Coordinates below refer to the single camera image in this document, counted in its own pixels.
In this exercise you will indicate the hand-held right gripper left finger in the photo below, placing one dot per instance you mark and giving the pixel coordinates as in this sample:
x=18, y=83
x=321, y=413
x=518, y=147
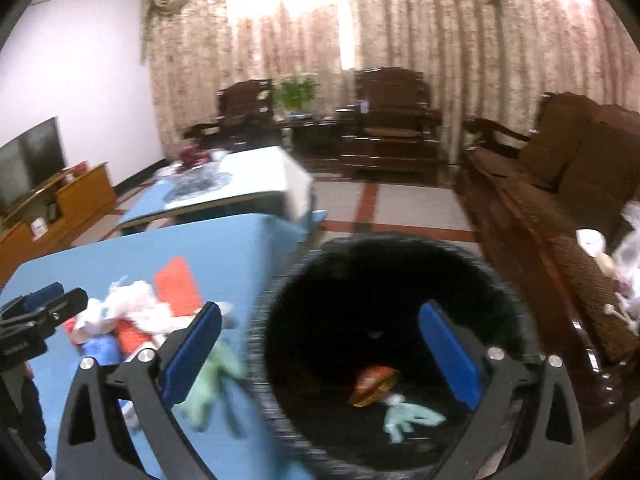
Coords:
x=192, y=355

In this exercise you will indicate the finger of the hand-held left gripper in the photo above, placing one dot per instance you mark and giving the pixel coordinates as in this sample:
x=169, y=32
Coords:
x=65, y=305
x=42, y=294

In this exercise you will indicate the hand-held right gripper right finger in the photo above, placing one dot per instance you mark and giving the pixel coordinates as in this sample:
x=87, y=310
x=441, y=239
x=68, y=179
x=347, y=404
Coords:
x=450, y=355

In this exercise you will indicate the white plastic bag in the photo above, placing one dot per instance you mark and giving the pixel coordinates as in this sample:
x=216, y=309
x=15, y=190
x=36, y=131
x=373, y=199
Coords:
x=130, y=305
x=630, y=255

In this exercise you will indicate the orange foam fruit net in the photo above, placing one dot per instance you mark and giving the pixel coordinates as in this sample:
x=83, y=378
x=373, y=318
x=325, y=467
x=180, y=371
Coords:
x=175, y=280

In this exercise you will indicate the black round trash bin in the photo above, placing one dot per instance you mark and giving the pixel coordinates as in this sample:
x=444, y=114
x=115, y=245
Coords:
x=325, y=335

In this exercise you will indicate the light green crumpled wrapper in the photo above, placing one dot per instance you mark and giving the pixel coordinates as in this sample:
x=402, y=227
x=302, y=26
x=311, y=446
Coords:
x=212, y=380
x=410, y=417

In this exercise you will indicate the blue packet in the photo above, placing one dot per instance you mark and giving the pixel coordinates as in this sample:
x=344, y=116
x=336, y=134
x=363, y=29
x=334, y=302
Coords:
x=102, y=351

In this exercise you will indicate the red packet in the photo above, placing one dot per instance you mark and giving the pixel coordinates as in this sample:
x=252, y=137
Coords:
x=129, y=337

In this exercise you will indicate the small white card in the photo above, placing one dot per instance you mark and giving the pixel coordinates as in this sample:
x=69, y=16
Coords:
x=36, y=227

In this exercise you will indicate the orange-brown snack wrapper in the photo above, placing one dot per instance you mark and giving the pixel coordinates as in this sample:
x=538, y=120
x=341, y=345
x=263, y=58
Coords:
x=372, y=385

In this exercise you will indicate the yellow wooden television cabinet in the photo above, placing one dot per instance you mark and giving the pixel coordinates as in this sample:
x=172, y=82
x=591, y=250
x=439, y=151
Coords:
x=85, y=200

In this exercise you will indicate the blue tablecloth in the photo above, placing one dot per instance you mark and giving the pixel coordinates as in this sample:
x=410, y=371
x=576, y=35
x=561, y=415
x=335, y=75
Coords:
x=225, y=250

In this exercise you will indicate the red ornament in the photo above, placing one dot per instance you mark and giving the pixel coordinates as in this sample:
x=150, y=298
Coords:
x=77, y=169

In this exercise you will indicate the flat screen television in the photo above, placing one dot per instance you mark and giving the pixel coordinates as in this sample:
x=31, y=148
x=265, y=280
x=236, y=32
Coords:
x=30, y=160

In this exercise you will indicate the glass fruit bowl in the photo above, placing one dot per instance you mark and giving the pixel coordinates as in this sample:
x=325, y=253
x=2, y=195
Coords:
x=197, y=180

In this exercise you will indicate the small white crumpled object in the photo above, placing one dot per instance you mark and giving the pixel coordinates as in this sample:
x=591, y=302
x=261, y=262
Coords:
x=590, y=242

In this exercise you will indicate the dark red fruit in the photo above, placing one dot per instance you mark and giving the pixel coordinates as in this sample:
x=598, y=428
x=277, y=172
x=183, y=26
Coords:
x=192, y=156

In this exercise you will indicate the coffee table with blue top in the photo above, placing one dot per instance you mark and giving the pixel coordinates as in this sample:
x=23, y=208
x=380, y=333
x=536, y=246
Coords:
x=260, y=170

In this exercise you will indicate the dark wooden sofa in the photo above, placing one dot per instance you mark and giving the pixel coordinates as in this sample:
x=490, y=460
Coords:
x=565, y=160

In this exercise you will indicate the dark wooden armchair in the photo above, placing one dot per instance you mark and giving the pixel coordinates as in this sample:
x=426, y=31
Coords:
x=392, y=110
x=245, y=110

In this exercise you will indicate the dark wooden side table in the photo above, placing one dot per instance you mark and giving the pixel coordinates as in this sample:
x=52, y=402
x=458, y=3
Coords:
x=315, y=135

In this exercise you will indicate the green potted plant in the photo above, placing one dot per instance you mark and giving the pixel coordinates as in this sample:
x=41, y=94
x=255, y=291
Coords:
x=295, y=92

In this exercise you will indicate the beige patterned curtain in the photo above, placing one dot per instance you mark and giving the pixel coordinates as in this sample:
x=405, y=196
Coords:
x=425, y=25

